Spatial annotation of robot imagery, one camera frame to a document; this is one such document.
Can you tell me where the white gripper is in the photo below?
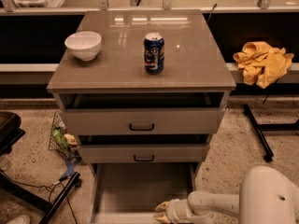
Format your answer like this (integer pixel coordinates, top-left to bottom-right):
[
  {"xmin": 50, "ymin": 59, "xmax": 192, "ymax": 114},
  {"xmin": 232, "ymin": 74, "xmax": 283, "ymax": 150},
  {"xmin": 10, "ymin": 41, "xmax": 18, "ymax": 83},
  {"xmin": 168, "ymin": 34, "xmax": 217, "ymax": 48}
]
[{"xmin": 154, "ymin": 199, "xmax": 193, "ymax": 224}]

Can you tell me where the grey bottom drawer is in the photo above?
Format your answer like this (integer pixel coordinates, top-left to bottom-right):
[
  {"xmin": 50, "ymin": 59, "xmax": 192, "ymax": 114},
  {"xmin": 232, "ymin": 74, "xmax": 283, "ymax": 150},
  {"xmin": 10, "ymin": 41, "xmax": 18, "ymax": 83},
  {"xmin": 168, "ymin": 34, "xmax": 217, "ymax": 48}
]
[{"xmin": 90, "ymin": 162, "xmax": 195, "ymax": 224}]

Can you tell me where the grey drawer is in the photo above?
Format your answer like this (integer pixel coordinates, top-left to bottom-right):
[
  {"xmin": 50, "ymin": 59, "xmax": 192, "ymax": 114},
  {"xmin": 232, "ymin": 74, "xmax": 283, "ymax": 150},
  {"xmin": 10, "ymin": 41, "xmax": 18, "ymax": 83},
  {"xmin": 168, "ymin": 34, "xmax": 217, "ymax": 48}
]
[
  {"xmin": 60, "ymin": 108, "xmax": 225, "ymax": 135},
  {"xmin": 90, "ymin": 162, "xmax": 195, "ymax": 224},
  {"xmin": 78, "ymin": 144, "xmax": 209, "ymax": 163}
]

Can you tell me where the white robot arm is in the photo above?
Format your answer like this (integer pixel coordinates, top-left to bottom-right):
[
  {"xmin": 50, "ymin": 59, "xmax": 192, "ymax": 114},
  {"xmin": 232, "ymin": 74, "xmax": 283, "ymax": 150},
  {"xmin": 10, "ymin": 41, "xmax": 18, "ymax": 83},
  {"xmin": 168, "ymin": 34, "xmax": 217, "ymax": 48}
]
[{"xmin": 154, "ymin": 166, "xmax": 299, "ymax": 224}]

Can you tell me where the grey middle drawer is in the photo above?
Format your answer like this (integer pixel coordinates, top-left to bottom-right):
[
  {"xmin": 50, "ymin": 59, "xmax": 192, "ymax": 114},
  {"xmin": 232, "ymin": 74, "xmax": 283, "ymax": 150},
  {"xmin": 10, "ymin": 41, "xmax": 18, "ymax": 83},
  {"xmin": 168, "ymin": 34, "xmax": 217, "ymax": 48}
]
[{"xmin": 78, "ymin": 144, "xmax": 209, "ymax": 163}]

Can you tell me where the grey top drawer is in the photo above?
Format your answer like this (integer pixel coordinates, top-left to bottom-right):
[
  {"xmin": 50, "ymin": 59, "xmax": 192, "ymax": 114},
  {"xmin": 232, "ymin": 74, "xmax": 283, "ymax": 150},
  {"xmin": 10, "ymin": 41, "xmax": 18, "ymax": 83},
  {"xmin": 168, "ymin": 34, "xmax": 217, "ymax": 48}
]
[{"xmin": 60, "ymin": 108, "xmax": 225, "ymax": 135}]

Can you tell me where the grey drawer cabinet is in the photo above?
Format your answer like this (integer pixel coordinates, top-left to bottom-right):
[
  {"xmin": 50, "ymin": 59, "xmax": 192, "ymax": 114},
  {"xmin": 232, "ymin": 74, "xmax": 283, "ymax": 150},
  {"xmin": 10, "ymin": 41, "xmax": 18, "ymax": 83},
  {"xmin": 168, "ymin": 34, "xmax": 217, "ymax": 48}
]
[{"xmin": 46, "ymin": 9, "xmax": 236, "ymax": 189}]

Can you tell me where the black stand leg right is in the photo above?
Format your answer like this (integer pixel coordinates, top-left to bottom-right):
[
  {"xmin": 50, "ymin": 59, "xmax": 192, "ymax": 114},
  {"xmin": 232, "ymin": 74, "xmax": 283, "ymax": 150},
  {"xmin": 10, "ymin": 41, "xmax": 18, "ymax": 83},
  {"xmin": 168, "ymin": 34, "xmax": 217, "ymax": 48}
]
[{"xmin": 243, "ymin": 104, "xmax": 299, "ymax": 162}]

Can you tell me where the black stand leg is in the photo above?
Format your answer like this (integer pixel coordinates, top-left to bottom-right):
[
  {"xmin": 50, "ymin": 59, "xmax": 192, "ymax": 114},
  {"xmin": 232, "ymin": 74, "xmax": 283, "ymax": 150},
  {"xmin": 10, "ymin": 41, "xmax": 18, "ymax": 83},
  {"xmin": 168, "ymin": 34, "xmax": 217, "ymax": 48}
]
[
  {"xmin": 0, "ymin": 171, "xmax": 81, "ymax": 224},
  {"xmin": 243, "ymin": 104, "xmax": 299, "ymax": 162}
]

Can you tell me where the black stand leg left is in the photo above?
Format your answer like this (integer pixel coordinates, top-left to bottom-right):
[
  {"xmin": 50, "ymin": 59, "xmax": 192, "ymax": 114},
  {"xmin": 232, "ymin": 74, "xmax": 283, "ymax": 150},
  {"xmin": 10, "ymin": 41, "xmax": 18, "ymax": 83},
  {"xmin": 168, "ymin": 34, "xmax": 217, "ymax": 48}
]
[{"xmin": 0, "ymin": 171, "xmax": 81, "ymax": 224}]

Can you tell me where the green bag in basket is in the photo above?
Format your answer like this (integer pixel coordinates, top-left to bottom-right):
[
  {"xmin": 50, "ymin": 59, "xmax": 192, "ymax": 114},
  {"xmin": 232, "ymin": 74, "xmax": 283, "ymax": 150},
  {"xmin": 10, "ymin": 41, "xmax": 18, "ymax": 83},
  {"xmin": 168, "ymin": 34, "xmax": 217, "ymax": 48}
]
[{"xmin": 52, "ymin": 128, "xmax": 69, "ymax": 154}]

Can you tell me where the white shoe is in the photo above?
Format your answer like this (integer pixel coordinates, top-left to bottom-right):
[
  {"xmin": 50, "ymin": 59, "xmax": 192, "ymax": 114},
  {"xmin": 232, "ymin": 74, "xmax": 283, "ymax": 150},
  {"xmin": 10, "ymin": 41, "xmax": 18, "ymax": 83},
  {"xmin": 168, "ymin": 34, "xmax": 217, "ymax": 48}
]
[{"xmin": 7, "ymin": 215, "xmax": 31, "ymax": 224}]

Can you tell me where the blue soda can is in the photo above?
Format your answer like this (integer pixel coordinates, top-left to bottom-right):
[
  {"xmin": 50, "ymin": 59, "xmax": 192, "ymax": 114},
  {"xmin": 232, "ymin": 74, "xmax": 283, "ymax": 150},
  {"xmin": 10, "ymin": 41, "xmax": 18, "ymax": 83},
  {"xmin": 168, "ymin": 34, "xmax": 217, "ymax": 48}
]
[{"xmin": 144, "ymin": 32, "xmax": 164, "ymax": 74}]

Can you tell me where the black chair seat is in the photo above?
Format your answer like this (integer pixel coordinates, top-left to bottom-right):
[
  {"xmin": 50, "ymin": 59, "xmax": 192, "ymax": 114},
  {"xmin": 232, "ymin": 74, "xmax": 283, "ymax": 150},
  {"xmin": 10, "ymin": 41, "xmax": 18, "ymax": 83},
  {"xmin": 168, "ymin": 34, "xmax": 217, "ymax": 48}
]
[{"xmin": 0, "ymin": 111, "xmax": 25, "ymax": 156}]

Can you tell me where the yellow crumpled cloth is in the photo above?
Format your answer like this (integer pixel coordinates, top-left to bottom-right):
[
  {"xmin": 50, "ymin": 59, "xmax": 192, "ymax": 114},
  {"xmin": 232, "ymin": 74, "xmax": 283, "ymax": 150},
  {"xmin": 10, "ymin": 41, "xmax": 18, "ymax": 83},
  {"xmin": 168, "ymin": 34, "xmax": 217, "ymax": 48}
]
[{"xmin": 233, "ymin": 41, "xmax": 294, "ymax": 89}]

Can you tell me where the white ceramic bowl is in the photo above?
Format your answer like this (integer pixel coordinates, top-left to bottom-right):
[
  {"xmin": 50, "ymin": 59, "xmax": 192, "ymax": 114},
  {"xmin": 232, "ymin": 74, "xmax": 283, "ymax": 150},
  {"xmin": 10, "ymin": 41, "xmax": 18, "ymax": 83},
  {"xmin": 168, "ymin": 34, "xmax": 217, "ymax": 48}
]
[{"xmin": 64, "ymin": 31, "xmax": 102, "ymax": 61}]

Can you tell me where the black floor cable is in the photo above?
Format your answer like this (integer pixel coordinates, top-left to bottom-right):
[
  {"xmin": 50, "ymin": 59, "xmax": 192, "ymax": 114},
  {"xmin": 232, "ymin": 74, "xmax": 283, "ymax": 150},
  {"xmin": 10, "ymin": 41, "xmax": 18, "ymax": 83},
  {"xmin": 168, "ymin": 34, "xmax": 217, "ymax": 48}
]
[{"xmin": 0, "ymin": 168, "xmax": 78, "ymax": 224}]

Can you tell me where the wire mesh basket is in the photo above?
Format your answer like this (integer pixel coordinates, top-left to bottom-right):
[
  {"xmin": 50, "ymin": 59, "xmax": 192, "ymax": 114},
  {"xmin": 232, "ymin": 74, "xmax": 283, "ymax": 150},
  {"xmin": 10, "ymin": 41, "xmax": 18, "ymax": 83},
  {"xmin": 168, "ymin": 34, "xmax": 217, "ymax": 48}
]
[{"xmin": 49, "ymin": 112, "xmax": 79, "ymax": 160}]

